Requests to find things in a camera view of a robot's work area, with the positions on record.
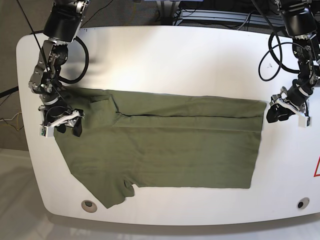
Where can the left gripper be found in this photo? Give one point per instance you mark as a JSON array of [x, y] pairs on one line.
[[305, 86]]

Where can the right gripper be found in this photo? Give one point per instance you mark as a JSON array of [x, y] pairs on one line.
[[59, 104]]

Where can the olive green T-shirt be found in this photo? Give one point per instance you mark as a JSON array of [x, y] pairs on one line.
[[139, 139]]

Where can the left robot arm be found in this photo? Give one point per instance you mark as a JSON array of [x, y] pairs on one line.
[[301, 25]]

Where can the red triangle sticker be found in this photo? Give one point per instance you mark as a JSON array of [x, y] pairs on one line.
[[317, 169]]

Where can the grey metal table leg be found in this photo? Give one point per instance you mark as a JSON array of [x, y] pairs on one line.
[[167, 10]]

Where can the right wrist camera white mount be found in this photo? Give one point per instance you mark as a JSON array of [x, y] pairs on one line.
[[67, 117]]

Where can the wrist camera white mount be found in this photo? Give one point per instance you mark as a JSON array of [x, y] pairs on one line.
[[288, 103], [67, 117]]

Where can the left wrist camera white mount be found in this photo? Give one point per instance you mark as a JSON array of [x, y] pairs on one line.
[[288, 103]]

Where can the left table cable grommet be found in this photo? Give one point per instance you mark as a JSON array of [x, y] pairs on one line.
[[89, 206]]

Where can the table cable grommet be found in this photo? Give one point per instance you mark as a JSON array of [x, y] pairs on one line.
[[303, 203], [89, 206]]

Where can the right table cable grommet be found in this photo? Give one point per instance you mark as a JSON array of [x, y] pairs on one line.
[[303, 203]]

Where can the aluminium frame rail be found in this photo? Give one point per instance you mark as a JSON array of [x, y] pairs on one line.
[[222, 16]]

